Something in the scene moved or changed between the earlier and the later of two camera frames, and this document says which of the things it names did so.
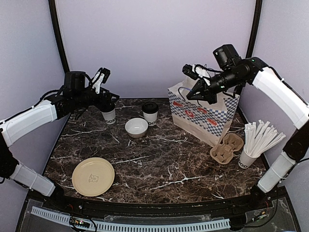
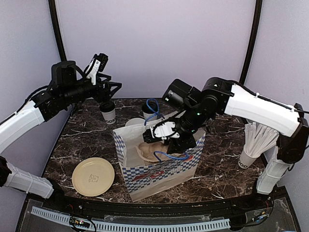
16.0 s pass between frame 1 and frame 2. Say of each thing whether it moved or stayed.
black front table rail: stayed
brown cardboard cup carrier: moved
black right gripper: moved
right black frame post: stayed
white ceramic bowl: stayed
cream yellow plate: stayed
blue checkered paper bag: moved
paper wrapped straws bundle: stayed
